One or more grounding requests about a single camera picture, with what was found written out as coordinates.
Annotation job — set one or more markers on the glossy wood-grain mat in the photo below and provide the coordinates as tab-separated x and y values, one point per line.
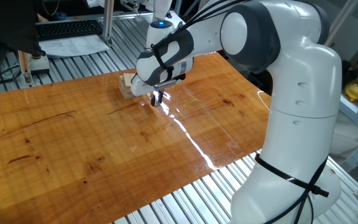
104	149

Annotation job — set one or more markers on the person in black clothing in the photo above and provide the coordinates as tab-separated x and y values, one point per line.
8	25

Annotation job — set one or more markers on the yellow toy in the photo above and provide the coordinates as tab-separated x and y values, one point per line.
354	91

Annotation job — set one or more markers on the aluminium profile post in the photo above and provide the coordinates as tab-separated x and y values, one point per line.
340	22
108	18

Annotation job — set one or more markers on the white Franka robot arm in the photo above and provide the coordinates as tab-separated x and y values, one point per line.
303	93

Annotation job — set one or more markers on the black bag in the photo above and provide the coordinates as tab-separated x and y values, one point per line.
346	70

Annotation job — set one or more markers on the wooden slat with metal bracket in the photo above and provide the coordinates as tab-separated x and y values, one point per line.
24	63

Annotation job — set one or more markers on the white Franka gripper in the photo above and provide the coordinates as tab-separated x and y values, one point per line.
139	89

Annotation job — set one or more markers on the white printed paper sheets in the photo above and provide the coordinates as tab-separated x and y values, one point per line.
73	46

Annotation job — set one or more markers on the silver metal clamp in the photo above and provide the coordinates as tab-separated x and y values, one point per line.
130	4

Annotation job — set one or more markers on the white plastic bag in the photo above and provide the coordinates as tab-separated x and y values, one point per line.
343	137

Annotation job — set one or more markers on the black computer keyboard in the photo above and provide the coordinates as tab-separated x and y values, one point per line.
68	29

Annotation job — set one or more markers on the grey box with black knob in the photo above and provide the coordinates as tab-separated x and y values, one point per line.
40	65

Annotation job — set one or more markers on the small blue object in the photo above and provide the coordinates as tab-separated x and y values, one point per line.
61	15

